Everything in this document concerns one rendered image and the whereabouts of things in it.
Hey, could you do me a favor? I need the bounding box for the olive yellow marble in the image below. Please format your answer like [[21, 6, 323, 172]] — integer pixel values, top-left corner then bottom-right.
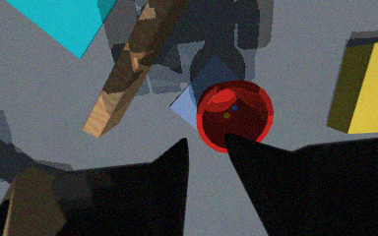
[[223, 112, 230, 119]]

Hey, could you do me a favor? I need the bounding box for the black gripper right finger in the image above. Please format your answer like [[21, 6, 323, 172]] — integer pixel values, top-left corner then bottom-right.
[[224, 133, 378, 236]]

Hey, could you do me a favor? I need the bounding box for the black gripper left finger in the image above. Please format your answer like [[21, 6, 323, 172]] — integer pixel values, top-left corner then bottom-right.
[[51, 138, 189, 236]]

